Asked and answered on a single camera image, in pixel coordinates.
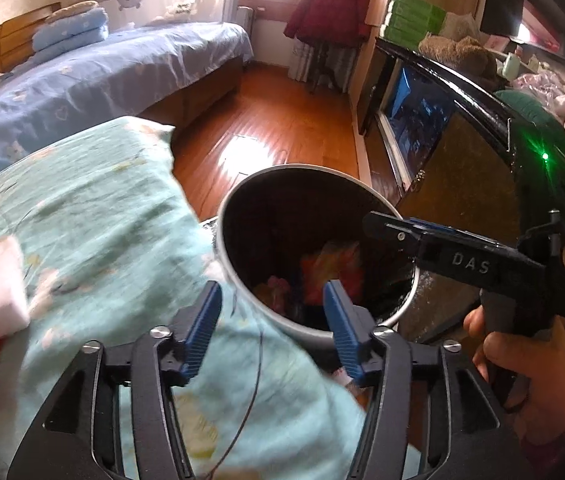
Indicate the wall mounted television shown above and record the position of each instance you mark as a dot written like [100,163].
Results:
[535,23]

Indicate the brown plush toy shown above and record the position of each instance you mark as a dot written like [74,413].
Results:
[466,56]

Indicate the white bed guard rail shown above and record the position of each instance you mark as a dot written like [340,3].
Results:
[128,14]

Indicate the folded blue quilt stack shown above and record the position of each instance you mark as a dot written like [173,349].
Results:
[68,22]

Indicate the bed with blue sheet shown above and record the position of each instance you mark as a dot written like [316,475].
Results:
[120,76]

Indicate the black round trash bin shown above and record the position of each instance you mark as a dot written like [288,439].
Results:
[269,221]

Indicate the white radiator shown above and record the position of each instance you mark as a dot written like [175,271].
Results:
[244,17]

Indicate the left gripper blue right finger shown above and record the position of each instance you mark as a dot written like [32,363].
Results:
[466,436]

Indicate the pink clothes pile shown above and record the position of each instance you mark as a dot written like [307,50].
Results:
[547,87]

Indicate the wooden headboard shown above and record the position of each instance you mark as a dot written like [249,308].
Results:
[16,36]

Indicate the person's right hand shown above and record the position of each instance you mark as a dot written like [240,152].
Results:
[541,416]

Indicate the black glass tv cabinet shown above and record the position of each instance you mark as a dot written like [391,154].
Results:
[442,149]

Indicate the teal floral tablecloth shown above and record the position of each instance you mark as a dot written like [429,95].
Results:
[111,249]

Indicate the stack of green boxes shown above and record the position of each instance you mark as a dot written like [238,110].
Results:
[409,21]

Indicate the dark red hanging jacket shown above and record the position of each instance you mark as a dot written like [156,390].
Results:
[338,22]

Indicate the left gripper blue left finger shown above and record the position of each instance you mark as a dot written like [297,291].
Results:
[76,433]

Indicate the red snack bag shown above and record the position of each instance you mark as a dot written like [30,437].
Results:
[332,262]

